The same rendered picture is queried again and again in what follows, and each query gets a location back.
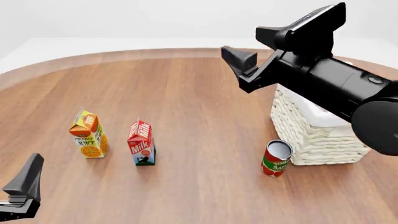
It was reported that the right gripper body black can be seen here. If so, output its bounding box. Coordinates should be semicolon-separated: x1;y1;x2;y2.
238;49;286;95

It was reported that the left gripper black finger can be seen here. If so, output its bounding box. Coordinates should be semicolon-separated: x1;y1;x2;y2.
2;152;45;202

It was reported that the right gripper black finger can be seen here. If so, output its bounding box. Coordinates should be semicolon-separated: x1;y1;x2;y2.
221;45;259;77
256;26;294;50

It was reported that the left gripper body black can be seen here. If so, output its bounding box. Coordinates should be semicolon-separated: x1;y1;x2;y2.
0;194;41;222

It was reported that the white woven basket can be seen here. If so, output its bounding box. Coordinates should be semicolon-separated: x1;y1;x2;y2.
270;60;371;167

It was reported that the red milk carton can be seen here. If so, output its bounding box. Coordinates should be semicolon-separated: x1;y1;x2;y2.
126;116;157;167

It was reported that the orange juice carton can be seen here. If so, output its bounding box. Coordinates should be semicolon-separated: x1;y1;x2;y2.
68;106;109;159

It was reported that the tomato sauce can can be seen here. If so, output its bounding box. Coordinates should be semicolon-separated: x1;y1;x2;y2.
261;139;294;178

